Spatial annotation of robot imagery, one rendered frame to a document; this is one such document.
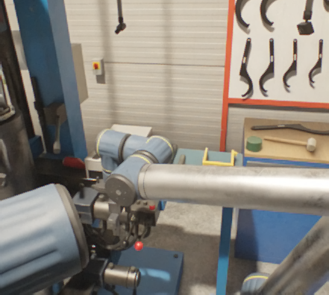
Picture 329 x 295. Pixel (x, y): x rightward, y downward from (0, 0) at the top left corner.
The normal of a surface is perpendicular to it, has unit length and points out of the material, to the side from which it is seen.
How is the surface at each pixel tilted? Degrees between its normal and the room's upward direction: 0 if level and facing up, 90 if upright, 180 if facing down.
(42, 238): 53
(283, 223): 90
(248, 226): 90
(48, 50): 90
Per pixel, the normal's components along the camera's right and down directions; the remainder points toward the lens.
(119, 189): -0.43, 0.41
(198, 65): -0.21, 0.44
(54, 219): 0.29, -0.52
